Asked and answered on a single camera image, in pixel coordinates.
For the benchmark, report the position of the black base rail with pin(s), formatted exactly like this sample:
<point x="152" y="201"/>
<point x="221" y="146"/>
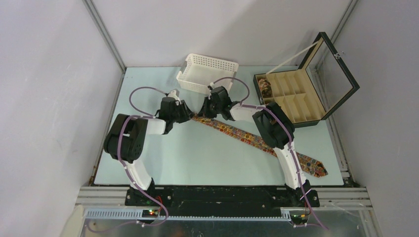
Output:
<point x="222" y="201"/>

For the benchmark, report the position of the black compartment tie box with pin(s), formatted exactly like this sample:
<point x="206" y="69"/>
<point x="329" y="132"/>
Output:
<point x="313" y="91"/>

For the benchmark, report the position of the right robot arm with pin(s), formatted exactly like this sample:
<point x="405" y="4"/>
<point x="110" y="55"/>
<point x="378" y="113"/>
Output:
<point x="274" y="127"/>

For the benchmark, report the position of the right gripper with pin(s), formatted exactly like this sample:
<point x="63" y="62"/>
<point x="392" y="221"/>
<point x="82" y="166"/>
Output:
<point x="205" y="111"/>

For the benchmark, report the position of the white perforated plastic basket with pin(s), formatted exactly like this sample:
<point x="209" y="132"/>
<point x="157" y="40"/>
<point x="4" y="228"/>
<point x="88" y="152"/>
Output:
<point x="199" y="71"/>

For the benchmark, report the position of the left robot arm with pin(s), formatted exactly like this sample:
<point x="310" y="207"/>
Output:
<point x="126" y="137"/>

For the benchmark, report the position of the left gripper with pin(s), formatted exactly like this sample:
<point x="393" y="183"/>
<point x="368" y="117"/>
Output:
<point x="187" y="113"/>

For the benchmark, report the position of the colourful patterned tie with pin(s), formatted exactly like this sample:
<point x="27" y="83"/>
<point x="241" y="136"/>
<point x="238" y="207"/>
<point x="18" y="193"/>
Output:
<point x="309" y="165"/>

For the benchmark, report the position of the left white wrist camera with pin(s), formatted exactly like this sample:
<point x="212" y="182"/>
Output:
<point x="173" y="95"/>

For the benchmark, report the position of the rolled tie far compartment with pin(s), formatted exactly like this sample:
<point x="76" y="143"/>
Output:
<point x="265" y="87"/>

